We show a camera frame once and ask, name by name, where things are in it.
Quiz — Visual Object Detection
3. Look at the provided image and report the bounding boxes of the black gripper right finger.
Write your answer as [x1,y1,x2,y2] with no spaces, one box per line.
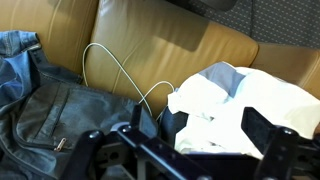
[241,106,320,180]

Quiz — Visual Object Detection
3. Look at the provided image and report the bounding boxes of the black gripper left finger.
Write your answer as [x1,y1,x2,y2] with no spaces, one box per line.
[61,104,213,180]

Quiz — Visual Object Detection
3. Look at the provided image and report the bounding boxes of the white pillow case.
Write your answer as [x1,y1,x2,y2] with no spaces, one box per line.
[174,111,265,160]
[166,61,320,141]

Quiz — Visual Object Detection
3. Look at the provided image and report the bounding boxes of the blue denim jeans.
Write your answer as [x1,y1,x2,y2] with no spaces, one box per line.
[0,30,188,180]

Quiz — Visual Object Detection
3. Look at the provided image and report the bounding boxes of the brown leather sofa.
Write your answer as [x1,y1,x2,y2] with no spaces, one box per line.
[0,0,320,118]

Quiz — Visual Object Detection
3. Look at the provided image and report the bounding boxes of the thin white cable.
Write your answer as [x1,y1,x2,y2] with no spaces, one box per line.
[81,42,176,118]

